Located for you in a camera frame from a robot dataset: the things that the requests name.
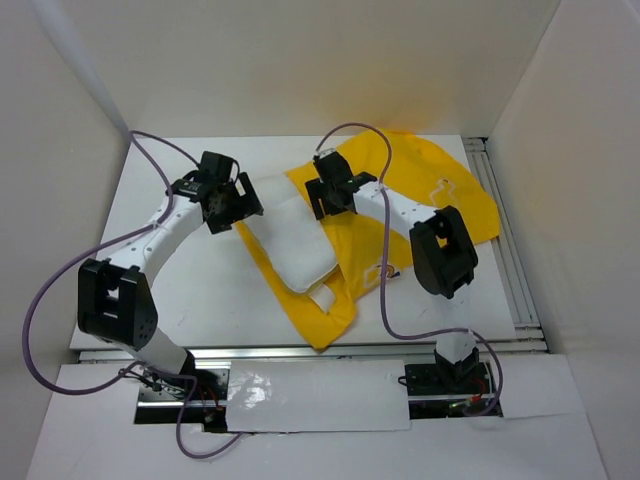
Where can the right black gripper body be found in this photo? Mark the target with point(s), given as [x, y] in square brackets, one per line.
[317, 190]

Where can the white pillow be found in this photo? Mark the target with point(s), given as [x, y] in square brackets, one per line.
[294, 241]

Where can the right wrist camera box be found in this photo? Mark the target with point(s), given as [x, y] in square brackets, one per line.
[323, 153]

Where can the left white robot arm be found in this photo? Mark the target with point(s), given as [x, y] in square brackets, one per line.
[115, 302]

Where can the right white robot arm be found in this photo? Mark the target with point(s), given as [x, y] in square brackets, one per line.
[443, 255]

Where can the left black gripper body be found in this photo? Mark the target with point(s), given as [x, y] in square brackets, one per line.
[232, 206]

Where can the white cover plate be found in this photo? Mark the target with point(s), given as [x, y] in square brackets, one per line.
[317, 396]

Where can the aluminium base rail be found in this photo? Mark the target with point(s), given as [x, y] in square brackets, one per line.
[212, 298]

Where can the yellow pikachu pillowcase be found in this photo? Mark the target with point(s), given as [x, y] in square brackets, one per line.
[412, 166]

